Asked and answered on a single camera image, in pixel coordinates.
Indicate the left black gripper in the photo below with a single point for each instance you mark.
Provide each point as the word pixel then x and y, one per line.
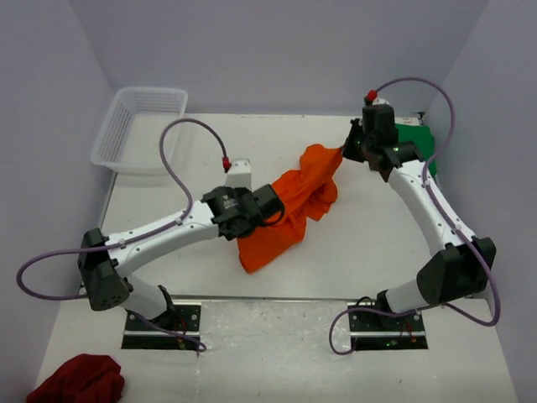
pixel 242 191

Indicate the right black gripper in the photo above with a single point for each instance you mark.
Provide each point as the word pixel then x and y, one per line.
pixel 348 149

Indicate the orange t shirt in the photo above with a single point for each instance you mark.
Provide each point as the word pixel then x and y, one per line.
pixel 307 192

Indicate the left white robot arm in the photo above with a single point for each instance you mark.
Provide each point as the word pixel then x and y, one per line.
pixel 107 263

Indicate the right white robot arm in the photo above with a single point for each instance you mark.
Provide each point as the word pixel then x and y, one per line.
pixel 459 259

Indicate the folded green t shirt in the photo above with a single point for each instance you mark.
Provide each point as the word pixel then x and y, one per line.
pixel 421 136

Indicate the white plastic mesh basket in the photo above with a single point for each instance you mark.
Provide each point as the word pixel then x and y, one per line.
pixel 128 141

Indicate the crumpled dark red t shirt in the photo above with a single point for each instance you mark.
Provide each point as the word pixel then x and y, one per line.
pixel 84 378

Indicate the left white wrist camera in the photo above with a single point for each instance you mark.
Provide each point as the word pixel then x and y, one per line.
pixel 240 174

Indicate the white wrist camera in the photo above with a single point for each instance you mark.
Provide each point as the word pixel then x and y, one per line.
pixel 240 174
pixel 380 101

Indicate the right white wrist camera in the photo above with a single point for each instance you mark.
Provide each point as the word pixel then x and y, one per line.
pixel 380 101

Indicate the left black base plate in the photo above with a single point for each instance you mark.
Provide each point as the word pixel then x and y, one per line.
pixel 175 331

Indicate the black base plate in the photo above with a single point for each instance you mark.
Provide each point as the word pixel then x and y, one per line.
pixel 372 332
pixel 175 331

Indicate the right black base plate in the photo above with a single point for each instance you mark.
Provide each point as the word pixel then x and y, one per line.
pixel 372 332

